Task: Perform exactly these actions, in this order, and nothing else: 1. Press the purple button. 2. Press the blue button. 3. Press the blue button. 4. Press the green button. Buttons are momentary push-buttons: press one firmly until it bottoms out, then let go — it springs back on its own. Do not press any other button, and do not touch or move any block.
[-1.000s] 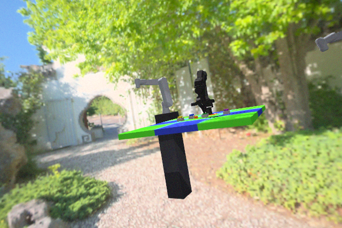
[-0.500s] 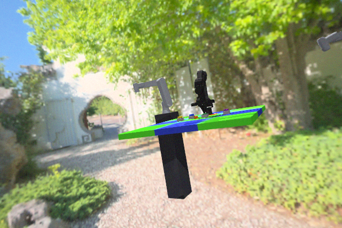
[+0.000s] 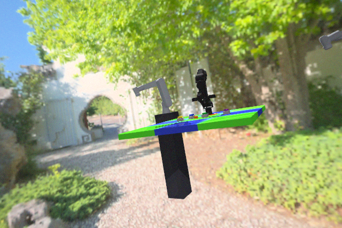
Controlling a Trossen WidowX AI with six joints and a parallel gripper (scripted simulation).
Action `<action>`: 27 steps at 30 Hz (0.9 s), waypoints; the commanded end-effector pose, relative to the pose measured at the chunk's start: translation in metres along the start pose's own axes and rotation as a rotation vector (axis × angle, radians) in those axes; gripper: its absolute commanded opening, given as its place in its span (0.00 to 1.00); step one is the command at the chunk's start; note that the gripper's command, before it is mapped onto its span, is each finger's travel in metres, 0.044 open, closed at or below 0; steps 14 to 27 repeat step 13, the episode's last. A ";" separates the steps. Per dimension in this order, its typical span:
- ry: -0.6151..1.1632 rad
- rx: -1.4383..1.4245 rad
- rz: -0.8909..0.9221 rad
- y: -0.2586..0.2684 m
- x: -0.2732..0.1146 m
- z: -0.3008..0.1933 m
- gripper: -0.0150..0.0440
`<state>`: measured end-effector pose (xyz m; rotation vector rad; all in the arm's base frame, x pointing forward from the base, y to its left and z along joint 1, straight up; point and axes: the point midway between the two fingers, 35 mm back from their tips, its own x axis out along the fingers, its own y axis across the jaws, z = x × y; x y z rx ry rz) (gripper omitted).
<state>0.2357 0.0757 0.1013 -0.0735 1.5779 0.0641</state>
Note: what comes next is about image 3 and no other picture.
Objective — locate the yellow button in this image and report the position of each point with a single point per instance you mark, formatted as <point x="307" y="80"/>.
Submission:
<point x="180" y="118"/>

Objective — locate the green button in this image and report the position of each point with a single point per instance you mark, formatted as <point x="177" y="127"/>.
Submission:
<point x="204" y="115"/>

